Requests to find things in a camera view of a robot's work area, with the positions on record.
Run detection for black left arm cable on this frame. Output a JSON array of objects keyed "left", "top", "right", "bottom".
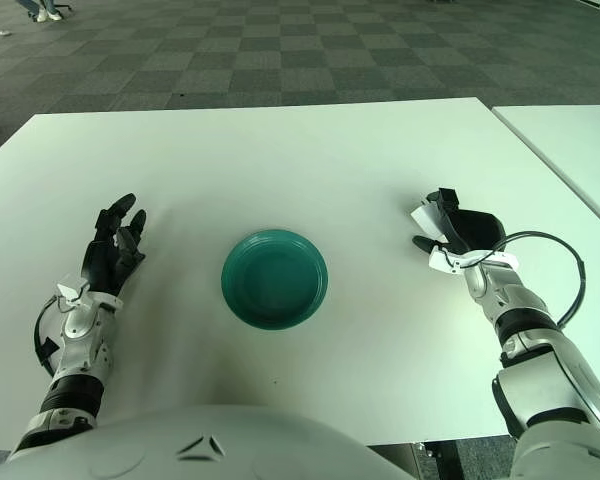
[{"left": 33, "top": 297, "right": 64, "bottom": 379}]

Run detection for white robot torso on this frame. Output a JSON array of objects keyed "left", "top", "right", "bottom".
[{"left": 0, "top": 403, "right": 411, "bottom": 480}]

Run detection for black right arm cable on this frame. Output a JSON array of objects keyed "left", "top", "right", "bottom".
[{"left": 479, "top": 230, "right": 586, "bottom": 326}]

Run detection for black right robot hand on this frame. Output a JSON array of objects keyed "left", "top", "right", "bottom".
[{"left": 412, "top": 187, "right": 507, "bottom": 254}]

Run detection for white charger block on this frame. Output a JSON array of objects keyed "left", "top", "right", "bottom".
[{"left": 410, "top": 198, "right": 446, "bottom": 241}]

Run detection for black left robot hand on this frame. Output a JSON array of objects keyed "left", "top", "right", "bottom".
[{"left": 81, "top": 193, "right": 148, "bottom": 296}]

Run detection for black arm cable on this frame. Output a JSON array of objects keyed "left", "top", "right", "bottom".
[
  {"left": 33, "top": 297, "right": 64, "bottom": 379},
  {"left": 479, "top": 230, "right": 586, "bottom": 326}
]

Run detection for person's feet white shoes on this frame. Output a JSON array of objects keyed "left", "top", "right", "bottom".
[{"left": 14, "top": 0, "right": 64, "bottom": 24}]

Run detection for white side table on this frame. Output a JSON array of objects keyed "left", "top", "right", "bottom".
[{"left": 490, "top": 103, "right": 600, "bottom": 226}]

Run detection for green round plate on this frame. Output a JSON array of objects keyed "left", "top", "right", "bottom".
[{"left": 221, "top": 228, "right": 330, "bottom": 330}]

